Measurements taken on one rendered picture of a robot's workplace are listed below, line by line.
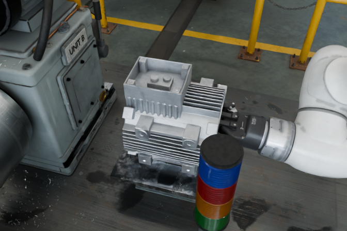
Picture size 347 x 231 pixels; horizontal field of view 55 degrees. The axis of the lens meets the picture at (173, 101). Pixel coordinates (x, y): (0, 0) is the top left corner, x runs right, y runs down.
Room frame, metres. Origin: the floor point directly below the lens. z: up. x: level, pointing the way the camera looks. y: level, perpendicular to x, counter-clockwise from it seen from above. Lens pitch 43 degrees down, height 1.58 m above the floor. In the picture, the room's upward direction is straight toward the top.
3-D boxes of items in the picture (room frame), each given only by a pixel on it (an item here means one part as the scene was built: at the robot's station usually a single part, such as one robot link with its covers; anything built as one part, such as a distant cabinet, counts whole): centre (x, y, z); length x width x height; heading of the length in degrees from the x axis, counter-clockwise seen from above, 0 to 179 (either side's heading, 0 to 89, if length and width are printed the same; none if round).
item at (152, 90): (0.54, 0.03, 1.11); 0.12 x 0.11 x 0.07; 75
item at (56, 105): (0.71, 0.38, 0.99); 0.35 x 0.31 x 0.37; 165
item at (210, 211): (0.29, -0.07, 1.10); 0.06 x 0.06 x 0.04
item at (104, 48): (0.82, 0.24, 1.07); 0.08 x 0.07 x 0.20; 75
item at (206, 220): (0.29, -0.07, 1.05); 0.06 x 0.06 x 0.04
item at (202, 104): (0.53, -0.01, 1.02); 0.20 x 0.19 x 0.19; 75
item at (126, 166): (0.54, 0.00, 0.86); 0.27 x 0.24 x 0.12; 165
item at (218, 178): (0.29, -0.07, 1.19); 0.06 x 0.06 x 0.04
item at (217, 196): (0.29, -0.07, 1.14); 0.06 x 0.06 x 0.04
